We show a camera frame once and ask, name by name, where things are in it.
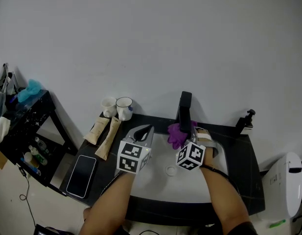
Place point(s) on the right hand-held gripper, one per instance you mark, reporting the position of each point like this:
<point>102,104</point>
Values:
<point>190,155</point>

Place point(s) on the plain white mug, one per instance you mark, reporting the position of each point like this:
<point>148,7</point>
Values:
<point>108,106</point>

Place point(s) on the green brush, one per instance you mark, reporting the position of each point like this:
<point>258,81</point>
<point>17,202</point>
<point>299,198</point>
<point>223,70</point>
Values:
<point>277,223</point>

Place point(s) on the clear bottle with green label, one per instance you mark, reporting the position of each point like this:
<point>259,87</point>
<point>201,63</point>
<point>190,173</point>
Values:
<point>41,145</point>
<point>38,155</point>

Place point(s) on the person's black clothing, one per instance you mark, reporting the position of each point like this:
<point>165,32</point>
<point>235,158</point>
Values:
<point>241,229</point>

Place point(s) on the black soap dispenser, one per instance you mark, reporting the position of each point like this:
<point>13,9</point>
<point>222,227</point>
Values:
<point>241,126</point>

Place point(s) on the white cloth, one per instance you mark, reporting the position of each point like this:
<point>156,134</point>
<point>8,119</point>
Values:
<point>2,130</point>

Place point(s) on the person's right forearm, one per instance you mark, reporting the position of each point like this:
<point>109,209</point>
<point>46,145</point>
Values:
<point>224,199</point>

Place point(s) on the black speckled side table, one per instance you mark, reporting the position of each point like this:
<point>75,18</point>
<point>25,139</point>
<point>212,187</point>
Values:
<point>30,111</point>

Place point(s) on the black faucet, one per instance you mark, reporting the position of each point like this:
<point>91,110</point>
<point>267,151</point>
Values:
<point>185,114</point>

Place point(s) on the dark smartphone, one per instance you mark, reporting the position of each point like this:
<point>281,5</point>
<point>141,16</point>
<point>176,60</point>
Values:
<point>81,176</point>

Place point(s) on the purple cloth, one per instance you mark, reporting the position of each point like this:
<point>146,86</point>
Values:
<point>176,134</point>

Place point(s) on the white sink basin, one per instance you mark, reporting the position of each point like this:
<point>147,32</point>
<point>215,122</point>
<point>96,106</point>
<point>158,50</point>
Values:
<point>185,187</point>

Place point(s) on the round sink drain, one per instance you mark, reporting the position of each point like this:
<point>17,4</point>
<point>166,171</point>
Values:
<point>170,171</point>

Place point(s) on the person's left forearm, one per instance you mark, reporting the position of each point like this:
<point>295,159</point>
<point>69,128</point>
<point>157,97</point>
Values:
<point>109,204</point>

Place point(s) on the white jar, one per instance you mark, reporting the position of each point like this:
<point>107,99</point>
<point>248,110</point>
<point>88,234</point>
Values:
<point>29,157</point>

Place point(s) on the long beige tube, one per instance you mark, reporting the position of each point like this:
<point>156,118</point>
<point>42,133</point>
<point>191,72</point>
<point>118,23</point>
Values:
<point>109,138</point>

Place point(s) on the white toilet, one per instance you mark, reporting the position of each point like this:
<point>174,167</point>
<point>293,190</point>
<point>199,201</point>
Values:
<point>285,187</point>

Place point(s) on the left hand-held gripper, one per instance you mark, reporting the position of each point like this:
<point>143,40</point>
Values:
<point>130,155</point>

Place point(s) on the black vanity cabinet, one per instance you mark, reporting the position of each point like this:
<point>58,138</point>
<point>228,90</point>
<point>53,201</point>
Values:
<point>241,160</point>

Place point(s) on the dark laptop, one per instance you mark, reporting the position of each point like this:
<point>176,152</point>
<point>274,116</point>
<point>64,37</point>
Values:
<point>46,230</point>

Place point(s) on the white mug with dark rim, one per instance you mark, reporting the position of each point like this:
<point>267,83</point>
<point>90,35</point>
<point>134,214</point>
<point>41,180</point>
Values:
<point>124,109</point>

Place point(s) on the short beige tube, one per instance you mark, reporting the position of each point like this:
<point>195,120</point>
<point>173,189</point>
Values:
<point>97,130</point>

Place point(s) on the teal bath puff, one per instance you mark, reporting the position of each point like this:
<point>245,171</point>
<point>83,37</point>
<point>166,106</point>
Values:
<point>29,89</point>

